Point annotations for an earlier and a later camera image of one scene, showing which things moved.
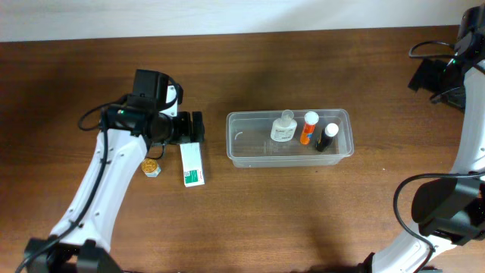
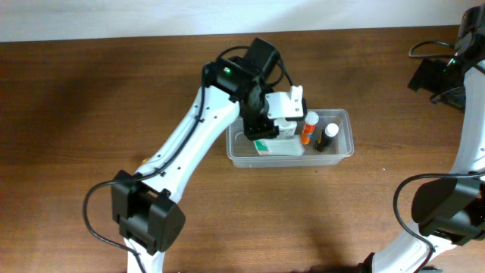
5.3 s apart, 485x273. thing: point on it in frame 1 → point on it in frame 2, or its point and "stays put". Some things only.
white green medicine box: [192, 165] → [280, 147]
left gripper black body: [180, 130] → [255, 121]
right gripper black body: [443, 82] stays put
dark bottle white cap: [326, 136] stays put
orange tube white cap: [311, 119] stays put
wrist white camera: [171, 94] → [286, 104]
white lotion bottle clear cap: [283, 128] stays put
